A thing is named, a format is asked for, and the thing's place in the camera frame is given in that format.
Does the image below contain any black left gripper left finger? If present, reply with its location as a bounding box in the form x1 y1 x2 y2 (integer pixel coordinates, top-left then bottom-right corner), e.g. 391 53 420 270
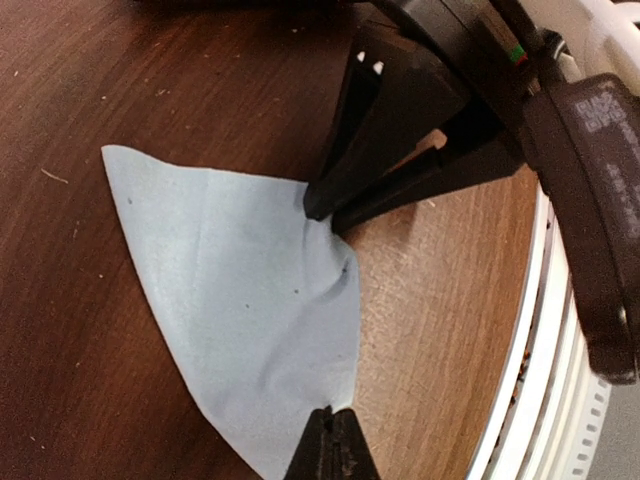
284 406 333 480

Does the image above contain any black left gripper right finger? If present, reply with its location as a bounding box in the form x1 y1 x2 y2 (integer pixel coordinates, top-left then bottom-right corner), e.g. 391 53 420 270
329 409 381 480

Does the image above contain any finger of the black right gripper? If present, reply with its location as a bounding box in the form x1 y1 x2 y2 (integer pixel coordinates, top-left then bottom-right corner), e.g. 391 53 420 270
304 37 415 220
332 149 524 233

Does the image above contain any light blue cloth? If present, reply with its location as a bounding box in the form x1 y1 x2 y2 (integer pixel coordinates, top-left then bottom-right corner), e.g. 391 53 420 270
102 145 361 479

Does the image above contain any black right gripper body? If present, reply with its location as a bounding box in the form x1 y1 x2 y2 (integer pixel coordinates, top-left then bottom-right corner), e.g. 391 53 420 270
349 1 525 150

